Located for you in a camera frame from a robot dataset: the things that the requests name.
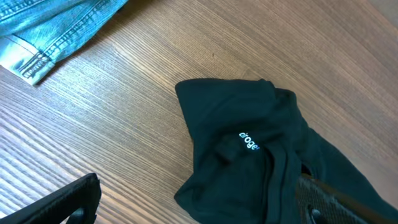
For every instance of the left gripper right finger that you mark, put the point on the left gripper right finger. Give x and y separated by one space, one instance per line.
319 203

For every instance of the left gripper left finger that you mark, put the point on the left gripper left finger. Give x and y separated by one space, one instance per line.
76 202

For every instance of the black t-shirt with logo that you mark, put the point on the black t-shirt with logo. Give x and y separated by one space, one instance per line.
250 146

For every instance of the folded light blue jeans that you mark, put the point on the folded light blue jeans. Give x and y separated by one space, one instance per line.
36 34

